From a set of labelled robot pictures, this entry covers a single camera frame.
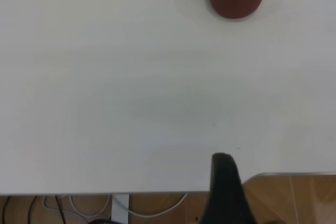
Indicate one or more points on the white table leg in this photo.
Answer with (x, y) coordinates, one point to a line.
(120, 208)

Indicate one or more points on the dark round floor object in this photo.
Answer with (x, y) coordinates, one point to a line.
(102, 222)

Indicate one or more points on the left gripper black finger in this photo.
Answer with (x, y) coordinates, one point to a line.
(225, 195)

